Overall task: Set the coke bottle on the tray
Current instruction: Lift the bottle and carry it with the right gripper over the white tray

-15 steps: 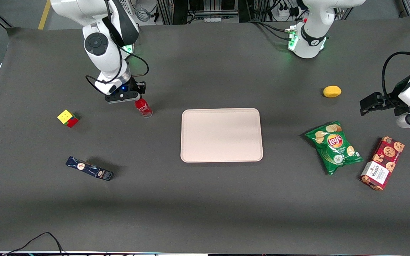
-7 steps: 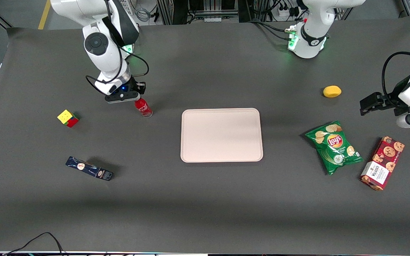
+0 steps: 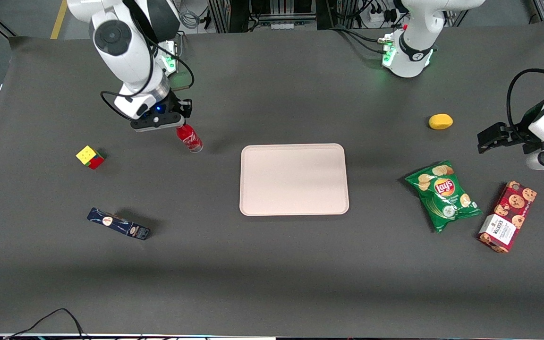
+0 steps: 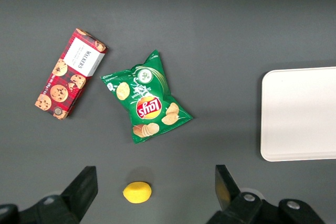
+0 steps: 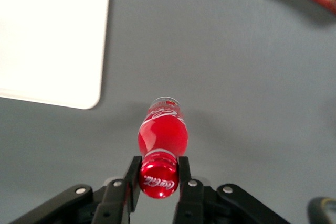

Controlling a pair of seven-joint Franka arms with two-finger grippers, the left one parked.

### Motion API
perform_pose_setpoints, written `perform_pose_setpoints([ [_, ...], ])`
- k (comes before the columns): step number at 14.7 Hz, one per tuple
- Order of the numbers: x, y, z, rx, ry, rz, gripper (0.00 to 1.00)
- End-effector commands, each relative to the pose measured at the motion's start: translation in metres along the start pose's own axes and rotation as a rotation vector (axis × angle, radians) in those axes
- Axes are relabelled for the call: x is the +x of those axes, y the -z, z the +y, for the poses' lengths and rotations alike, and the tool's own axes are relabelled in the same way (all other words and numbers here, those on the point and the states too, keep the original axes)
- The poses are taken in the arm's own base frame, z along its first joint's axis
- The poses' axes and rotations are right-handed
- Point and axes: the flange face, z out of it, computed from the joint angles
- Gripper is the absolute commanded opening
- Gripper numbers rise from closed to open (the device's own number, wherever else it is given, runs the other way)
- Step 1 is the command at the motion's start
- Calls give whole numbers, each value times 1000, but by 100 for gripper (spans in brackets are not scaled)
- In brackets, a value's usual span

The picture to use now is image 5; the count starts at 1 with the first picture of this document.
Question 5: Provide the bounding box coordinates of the dark round object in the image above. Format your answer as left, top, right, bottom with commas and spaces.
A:
307, 196, 336, 224

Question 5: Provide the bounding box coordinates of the pale pink plastic tray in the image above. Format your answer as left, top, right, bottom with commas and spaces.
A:
0, 0, 110, 110

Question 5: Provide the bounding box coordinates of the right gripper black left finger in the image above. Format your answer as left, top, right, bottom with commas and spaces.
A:
10, 155, 144, 224

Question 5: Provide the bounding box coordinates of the red coke bottle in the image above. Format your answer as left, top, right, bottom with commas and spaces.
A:
136, 95, 189, 199

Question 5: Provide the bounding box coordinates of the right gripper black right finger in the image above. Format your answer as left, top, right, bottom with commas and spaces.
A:
172, 156, 292, 224

